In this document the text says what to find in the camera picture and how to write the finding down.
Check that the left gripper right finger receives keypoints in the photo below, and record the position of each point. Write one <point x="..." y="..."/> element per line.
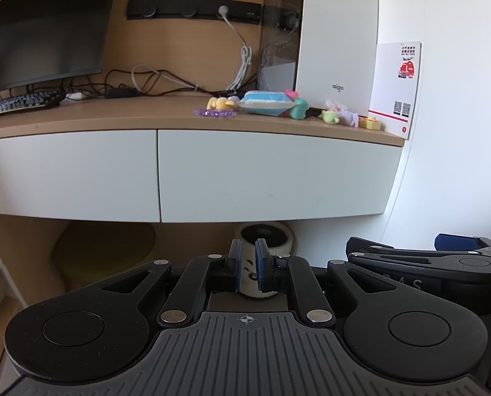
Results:
<point x="294" y="277"/>

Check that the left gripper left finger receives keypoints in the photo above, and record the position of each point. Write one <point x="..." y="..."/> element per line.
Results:
<point x="203" y="276"/>

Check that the yellow round stool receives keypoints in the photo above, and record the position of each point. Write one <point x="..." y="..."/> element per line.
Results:
<point x="87" y="251"/>

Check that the right white drawer front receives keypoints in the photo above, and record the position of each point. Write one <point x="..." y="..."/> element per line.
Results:
<point x="230" y="176"/>

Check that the white drawer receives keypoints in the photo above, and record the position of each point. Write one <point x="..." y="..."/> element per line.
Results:
<point x="230" y="176"/>
<point x="94" y="175"/>

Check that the left white drawer front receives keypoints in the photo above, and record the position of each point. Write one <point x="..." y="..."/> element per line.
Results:
<point x="94" y="175"/>

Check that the small yellow toy block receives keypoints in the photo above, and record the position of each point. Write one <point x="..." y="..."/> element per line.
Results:
<point x="369" y="123"/>

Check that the green plush doll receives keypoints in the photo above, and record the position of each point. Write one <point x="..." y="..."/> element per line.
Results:
<point x="330" y="117"/>

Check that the lavender plush doll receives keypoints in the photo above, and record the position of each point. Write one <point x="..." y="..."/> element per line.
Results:
<point x="348" y="118"/>

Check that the pink teal plush toy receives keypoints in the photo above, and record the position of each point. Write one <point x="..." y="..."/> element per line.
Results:
<point x="300" y="107"/>

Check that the purple crystal ornament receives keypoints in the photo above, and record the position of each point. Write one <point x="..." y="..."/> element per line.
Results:
<point x="215" y="113"/>

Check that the yellow plush bunny doll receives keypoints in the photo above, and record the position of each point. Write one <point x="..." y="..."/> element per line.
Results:
<point x="223" y="103"/>

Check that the blue white wipes pack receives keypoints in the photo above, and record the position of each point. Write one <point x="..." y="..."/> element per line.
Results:
<point x="265" y="103"/>

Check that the white red printed card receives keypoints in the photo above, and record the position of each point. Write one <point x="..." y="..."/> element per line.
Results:
<point x="395" y="85"/>

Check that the white computer mouse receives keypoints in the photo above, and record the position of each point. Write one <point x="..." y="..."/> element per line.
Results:
<point x="76" y="96"/>

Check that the black keyboard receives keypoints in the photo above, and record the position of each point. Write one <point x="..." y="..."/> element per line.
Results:
<point x="32" y="101"/>

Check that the white computer tower case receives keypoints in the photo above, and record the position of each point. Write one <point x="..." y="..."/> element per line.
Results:
<point x="324" y="50"/>

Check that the black computer monitor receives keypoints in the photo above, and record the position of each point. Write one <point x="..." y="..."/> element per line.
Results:
<point x="50" y="40"/>

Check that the black wall power strip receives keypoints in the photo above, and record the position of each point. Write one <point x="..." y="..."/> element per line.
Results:
<point x="243" y="12"/>

